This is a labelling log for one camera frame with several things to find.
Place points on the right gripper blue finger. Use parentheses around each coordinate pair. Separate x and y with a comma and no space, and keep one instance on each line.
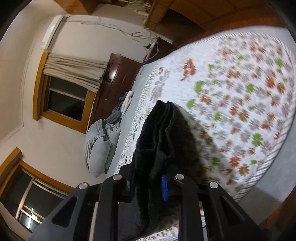
(165,194)

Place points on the black pants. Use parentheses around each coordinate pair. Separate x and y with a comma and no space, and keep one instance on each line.
(166,146)

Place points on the grey pillow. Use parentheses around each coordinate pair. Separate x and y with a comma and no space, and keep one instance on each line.
(98,157)

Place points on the grey folded duvet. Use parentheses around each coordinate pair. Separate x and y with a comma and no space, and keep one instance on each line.
(108,131)

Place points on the dark grey white blanket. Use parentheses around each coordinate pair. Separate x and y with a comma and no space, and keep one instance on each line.
(121,108)

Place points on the floral quilted bedspread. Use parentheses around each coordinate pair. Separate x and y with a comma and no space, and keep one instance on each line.
(237,93)

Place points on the dark wooden headboard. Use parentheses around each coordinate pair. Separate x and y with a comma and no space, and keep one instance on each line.
(117,80)

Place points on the wooden framed rear window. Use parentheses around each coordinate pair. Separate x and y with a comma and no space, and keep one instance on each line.
(62,102)

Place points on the beige curtain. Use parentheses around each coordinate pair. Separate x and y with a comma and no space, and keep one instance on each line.
(86,73)

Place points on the wooden framed side window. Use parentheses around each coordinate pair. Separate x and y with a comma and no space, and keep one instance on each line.
(27,195)

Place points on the dark wooden nightstand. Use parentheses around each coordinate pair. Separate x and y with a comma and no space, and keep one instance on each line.
(160,49)

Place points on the white air conditioner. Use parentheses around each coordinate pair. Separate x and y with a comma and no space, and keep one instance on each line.
(51,30)

